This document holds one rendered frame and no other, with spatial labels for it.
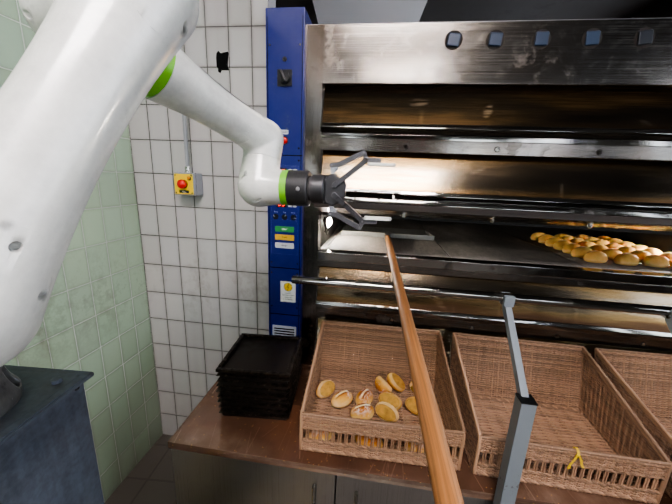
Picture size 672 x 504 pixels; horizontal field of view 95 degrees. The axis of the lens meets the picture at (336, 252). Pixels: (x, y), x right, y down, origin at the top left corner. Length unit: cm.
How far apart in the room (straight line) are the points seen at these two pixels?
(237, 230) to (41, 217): 119
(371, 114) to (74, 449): 129
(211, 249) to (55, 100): 127
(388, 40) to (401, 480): 157
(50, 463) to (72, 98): 50
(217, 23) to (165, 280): 119
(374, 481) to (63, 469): 88
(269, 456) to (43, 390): 81
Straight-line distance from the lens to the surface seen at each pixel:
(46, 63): 44
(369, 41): 147
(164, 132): 169
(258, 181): 82
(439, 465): 45
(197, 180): 155
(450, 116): 141
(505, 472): 119
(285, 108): 142
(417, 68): 144
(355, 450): 126
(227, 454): 133
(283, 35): 150
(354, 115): 139
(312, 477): 130
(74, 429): 68
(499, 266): 151
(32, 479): 66
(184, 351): 193
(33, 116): 41
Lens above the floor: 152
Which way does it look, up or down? 14 degrees down
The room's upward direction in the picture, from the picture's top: 2 degrees clockwise
